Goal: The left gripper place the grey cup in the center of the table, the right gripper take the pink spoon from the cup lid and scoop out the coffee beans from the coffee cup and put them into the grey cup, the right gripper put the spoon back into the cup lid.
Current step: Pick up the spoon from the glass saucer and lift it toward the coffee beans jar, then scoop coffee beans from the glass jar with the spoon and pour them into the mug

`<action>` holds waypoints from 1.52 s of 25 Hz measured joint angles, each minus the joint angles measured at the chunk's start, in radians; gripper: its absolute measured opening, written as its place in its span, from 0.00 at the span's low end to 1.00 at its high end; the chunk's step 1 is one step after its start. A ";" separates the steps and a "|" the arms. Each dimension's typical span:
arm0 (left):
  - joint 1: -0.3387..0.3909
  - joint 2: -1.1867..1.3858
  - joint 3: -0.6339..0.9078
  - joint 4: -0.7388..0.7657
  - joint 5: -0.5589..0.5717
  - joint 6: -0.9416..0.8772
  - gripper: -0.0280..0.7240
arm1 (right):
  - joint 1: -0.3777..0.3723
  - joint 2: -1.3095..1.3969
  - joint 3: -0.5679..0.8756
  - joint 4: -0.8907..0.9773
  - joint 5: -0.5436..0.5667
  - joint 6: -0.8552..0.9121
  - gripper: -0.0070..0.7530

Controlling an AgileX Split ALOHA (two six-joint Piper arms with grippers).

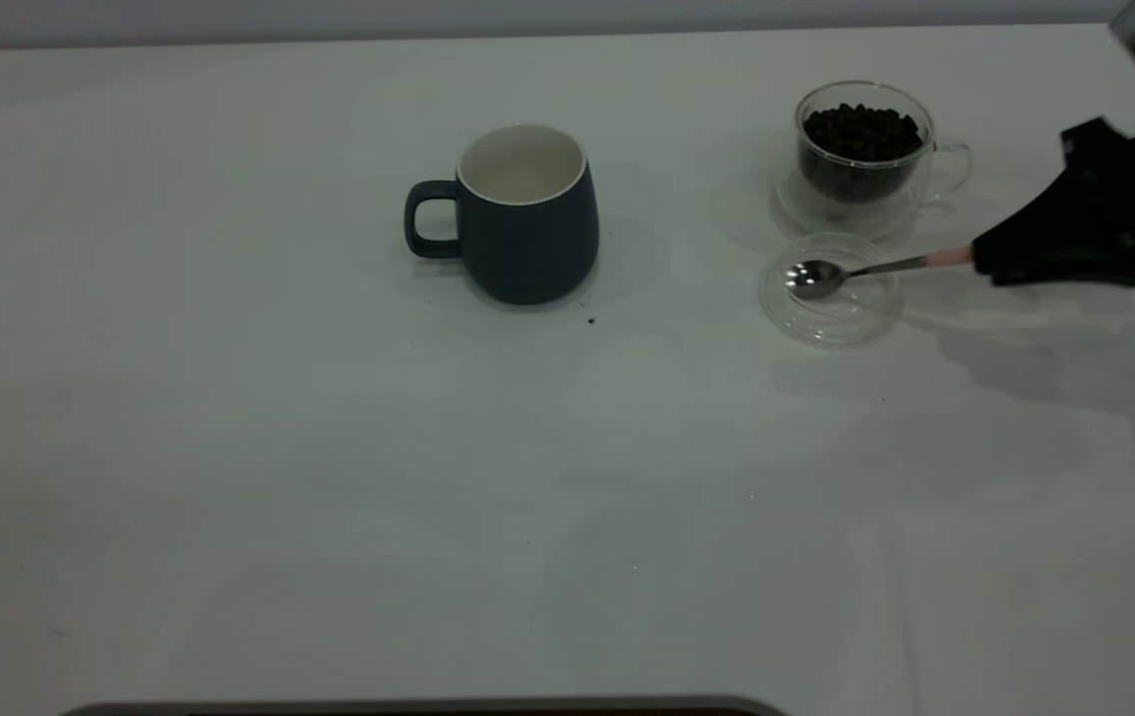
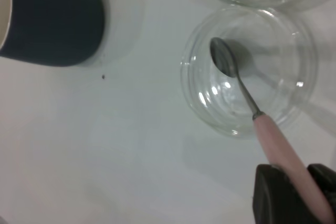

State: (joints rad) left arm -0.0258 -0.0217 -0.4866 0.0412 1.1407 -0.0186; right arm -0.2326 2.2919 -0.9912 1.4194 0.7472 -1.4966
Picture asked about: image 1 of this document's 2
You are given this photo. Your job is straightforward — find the dark grey ceramic mug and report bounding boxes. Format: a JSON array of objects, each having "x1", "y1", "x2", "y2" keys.
[{"x1": 404, "y1": 123, "x2": 601, "y2": 306}]

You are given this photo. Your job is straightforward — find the clear glass handled cup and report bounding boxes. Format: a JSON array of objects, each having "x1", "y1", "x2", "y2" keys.
[{"x1": 776, "y1": 82, "x2": 973, "y2": 243}]

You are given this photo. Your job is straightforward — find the metal spoon with pink handle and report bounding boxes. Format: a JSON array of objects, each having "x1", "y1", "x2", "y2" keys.
[{"x1": 784, "y1": 245, "x2": 976, "y2": 300}]

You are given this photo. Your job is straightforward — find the dark coffee beans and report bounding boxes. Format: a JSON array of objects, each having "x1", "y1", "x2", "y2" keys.
[{"x1": 801, "y1": 103, "x2": 924, "y2": 205}]

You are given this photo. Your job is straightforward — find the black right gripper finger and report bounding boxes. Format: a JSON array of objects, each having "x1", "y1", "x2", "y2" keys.
[
  {"x1": 972, "y1": 189, "x2": 1135, "y2": 269},
  {"x1": 985, "y1": 261, "x2": 1135, "y2": 288}
]

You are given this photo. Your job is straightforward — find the clear glass round lid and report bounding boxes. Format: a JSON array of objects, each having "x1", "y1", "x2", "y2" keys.
[{"x1": 758, "y1": 233, "x2": 904, "y2": 349}]

